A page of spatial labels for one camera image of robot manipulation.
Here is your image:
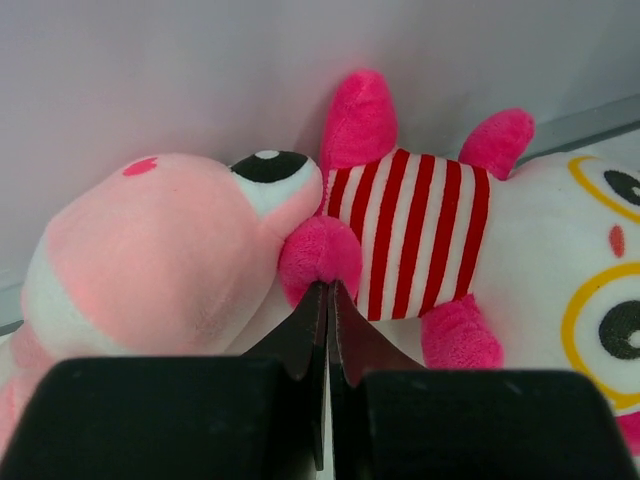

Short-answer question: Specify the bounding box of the small pink striped plush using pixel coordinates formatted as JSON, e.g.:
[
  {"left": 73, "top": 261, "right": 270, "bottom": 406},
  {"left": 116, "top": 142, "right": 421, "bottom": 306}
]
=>
[{"left": 1, "top": 150, "right": 323, "bottom": 437}]

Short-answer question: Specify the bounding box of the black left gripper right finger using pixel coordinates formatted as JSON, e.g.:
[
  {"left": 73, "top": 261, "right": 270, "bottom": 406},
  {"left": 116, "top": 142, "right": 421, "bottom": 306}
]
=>
[{"left": 327, "top": 281, "right": 423, "bottom": 479}]

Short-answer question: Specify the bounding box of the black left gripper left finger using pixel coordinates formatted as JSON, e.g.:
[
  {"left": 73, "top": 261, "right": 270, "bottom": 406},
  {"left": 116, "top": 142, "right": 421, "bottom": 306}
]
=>
[{"left": 244, "top": 282, "right": 328, "bottom": 473}]

